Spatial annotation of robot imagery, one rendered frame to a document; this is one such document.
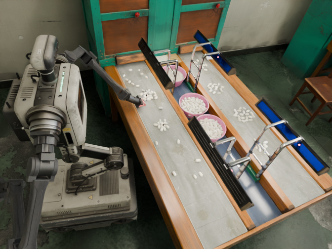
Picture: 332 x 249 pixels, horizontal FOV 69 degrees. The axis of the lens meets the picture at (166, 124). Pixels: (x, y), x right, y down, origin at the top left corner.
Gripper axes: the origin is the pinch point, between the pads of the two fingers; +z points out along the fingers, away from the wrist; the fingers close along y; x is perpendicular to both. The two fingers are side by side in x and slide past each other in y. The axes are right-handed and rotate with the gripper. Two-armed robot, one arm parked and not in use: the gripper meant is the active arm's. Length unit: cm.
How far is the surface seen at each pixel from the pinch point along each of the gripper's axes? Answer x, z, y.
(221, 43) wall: -81, 163, 139
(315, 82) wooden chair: -126, 193, 3
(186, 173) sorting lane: -1, 7, -70
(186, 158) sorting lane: -5, 11, -60
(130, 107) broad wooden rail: 7.8, -9.7, 0.3
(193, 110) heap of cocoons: -23.6, 30.5, -17.2
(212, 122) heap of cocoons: -29, 40, -33
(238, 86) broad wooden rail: -62, 71, -4
